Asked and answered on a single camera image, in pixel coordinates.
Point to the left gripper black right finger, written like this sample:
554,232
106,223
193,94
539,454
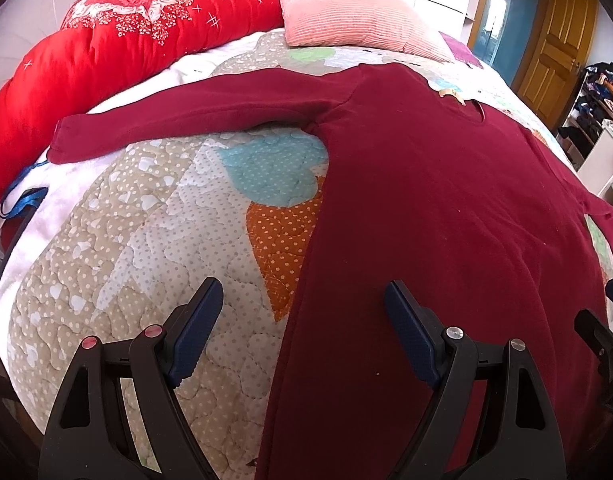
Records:
517,436

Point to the dark red long-sleeve sweater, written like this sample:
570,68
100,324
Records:
481,221

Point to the pink ribbed pillow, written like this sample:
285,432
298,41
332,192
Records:
382,24

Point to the heart patchwork quilt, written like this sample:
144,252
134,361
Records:
124,239

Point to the magenta pillow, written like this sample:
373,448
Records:
460,52

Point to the teal glass door panel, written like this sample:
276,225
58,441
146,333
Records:
503,35

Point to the cluttered white shelf unit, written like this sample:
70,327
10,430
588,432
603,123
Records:
586,135

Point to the wooden door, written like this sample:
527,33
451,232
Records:
558,48

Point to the red embroidered duvet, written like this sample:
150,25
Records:
102,48

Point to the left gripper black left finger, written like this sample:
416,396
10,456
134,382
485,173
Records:
88,435

